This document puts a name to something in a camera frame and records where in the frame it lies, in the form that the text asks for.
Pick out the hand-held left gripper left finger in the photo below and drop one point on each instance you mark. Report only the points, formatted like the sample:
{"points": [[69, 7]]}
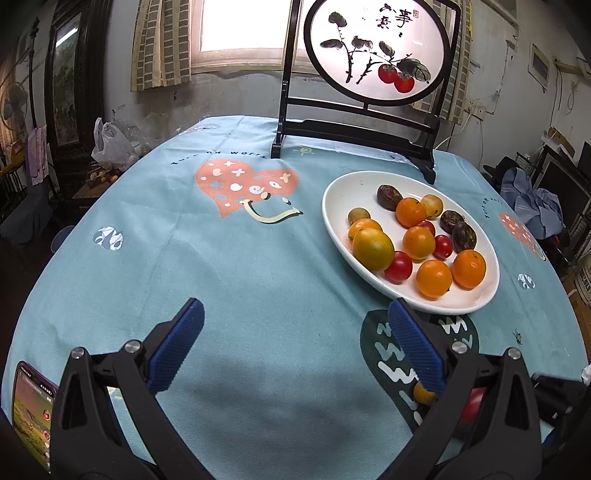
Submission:
{"points": [[178, 346]]}

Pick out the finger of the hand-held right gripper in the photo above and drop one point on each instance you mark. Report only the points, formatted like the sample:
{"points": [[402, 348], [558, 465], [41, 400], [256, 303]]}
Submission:
{"points": [[556, 392]]}

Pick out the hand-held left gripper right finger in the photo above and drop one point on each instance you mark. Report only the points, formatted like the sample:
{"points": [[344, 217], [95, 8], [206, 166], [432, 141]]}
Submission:
{"points": [[418, 346]]}

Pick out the small orange fruit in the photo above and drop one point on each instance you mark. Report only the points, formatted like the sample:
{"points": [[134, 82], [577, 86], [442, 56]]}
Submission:
{"points": [[422, 395]]}

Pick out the large red tomato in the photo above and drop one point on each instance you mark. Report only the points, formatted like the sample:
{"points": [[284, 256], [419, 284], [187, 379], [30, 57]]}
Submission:
{"points": [[475, 404]]}

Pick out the red cherry tomato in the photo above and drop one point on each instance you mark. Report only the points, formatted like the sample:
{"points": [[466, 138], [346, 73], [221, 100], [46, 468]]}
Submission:
{"points": [[398, 266], [428, 226], [443, 246]]}

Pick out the yellow-orange tomato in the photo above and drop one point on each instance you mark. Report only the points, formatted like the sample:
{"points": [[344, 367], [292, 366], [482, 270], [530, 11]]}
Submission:
{"points": [[418, 243]]}

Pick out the large yellow-green tomato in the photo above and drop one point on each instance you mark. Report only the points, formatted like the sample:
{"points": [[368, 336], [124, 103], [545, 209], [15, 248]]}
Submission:
{"points": [[373, 249]]}

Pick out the dark purple water chestnut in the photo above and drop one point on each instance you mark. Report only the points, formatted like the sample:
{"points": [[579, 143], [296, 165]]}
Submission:
{"points": [[450, 220], [465, 237], [390, 197]]}

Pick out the yellow loquat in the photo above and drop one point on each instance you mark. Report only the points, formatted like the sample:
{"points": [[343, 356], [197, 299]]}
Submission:
{"points": [[433, 206]]}

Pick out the small tan longan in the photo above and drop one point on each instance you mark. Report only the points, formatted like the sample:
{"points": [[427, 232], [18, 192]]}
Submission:
{"points": [[358, 215]]}

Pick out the white oval plate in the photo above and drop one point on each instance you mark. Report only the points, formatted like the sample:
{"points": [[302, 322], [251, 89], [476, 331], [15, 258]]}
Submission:
{"points": [[341, 203]]}

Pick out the green fruit stem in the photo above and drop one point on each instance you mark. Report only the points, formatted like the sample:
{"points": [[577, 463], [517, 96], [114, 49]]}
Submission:
{"points": [[519, 338]]}

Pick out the orange tomato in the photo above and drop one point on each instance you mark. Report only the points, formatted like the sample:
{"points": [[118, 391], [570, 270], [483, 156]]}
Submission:
{"points": [[362, 226], [434, 278]]}

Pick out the light blue printed tablecloth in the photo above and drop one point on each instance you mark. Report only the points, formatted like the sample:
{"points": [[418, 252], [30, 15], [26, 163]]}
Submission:
{"points": [[231, 277]]}

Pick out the smartphone with purple case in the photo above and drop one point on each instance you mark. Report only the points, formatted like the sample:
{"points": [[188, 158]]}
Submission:
{"points": [[30, 415]]}

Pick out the blue clothing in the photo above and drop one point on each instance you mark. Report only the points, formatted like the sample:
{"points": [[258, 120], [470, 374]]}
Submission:
{"points": [[531, 203]]}

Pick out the black bag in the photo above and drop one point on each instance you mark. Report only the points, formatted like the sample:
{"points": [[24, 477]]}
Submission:
{"points": [[501, 168]]}

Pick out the dark computer monitor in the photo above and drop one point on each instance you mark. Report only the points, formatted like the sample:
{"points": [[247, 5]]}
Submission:
{"points": [[568, 184]]}

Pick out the white plastic bag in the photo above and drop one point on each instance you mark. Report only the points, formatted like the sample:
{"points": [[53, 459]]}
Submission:
{"points": [[111, 147]]}

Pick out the pink hanging cloth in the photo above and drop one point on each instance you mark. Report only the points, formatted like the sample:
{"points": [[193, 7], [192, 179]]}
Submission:
{"points": [[36, 157]]}

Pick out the cardboard box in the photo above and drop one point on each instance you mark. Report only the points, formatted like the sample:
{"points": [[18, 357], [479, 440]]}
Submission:
{"points": [[561, 141]]}

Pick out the checked beige curtain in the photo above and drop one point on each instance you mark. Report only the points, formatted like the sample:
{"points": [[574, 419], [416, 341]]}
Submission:
{"points": [[161, 46], [457, 92]]}

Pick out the dark wooden framed painting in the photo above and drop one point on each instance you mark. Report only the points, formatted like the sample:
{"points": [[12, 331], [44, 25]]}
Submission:
{"points": [[69, 83]]}

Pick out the standing electric fan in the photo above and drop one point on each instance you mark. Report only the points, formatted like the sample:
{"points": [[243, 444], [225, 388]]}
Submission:
{"points": [[11, 106]]}

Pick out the round painted table screen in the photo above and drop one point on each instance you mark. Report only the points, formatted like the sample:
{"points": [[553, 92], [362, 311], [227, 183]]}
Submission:
{"points": [[369, 37]]}

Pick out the window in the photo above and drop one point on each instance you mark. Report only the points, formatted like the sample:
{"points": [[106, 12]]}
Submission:
{"points": [[240, 27]]}

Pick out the white wall outlet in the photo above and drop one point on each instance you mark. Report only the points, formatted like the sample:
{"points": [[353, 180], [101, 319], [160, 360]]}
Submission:
{"points": [[477, 113]]}

